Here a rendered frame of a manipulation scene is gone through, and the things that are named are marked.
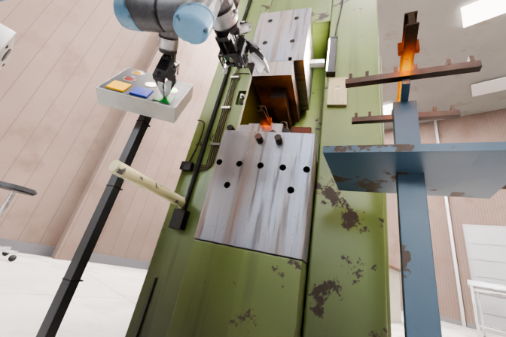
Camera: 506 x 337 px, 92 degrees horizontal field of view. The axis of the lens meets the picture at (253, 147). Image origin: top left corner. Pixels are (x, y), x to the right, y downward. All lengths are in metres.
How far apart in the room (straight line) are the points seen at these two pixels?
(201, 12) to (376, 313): 1.00
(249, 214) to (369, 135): 0.64
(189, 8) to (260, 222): 0.65
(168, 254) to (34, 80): 3.65
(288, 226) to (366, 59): 0.98
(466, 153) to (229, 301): 0.72
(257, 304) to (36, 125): 3.88
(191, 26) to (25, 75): 4.03
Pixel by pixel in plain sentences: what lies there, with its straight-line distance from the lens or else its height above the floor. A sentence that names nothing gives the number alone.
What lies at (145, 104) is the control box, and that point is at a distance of 1.16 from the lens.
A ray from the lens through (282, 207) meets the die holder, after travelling 0.86.
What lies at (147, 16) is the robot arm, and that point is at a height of 0.85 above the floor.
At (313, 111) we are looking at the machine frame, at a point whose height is 1.40.
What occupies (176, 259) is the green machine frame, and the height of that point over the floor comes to 0.38.
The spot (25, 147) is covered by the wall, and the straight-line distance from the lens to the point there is 4.25.
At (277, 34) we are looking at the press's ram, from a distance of 1.47.
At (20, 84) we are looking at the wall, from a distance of 4.44.
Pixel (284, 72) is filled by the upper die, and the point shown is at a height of 1.29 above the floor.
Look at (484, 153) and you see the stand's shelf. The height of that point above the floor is 0.72.
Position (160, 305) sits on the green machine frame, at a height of 0.21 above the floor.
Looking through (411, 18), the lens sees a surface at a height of 1.00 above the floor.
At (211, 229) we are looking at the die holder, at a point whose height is 0.51.
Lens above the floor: 0.43
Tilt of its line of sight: 25 degrees up
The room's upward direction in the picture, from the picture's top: 12 degrees clockwise
